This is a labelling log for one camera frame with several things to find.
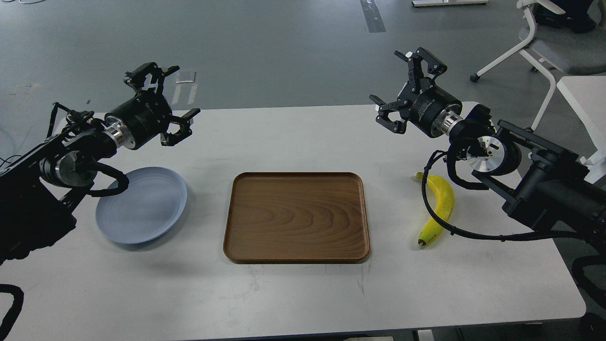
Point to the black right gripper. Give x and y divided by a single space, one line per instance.
428 110

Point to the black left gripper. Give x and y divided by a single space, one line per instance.
138 118

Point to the blue round plate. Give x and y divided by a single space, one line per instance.
152 204

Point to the yellow banana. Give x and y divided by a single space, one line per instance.
445 198

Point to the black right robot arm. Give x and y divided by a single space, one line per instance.
542 183

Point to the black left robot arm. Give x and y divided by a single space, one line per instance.
41 189

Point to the white grey office chair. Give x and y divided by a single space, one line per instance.
575 54

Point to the brown wooden tray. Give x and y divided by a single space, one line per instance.
297 217

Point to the white side table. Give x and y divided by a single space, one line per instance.
587 97

